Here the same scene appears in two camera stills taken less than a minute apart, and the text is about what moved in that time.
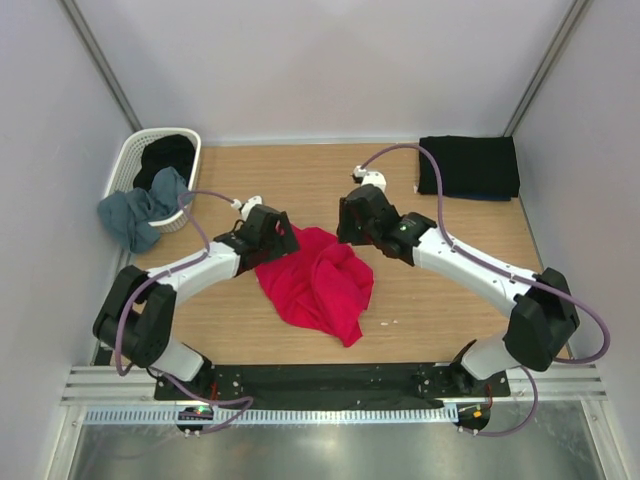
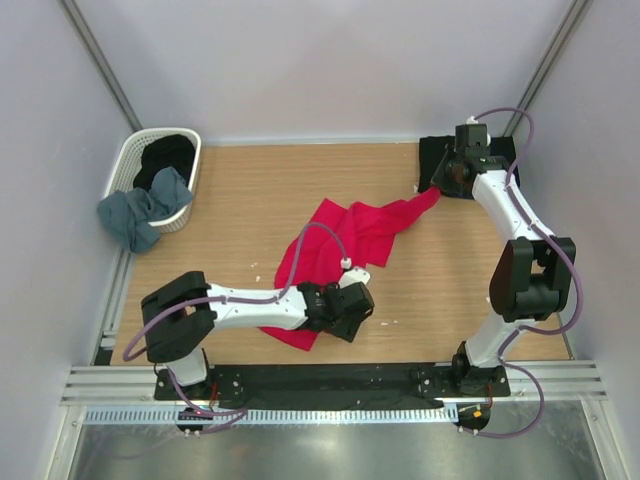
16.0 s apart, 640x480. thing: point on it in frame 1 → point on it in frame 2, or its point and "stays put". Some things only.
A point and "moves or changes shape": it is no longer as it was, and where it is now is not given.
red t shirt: [326, 285] moves or changes shape
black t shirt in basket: [176, 151] stays put
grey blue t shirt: [126, 214] stays put
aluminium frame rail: [566, 384] stays put
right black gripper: [346, 232] → [439, 180]
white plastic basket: [129, 163] stays put
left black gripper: [284, 244] → [347, 329]
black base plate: [340, 384] stays put
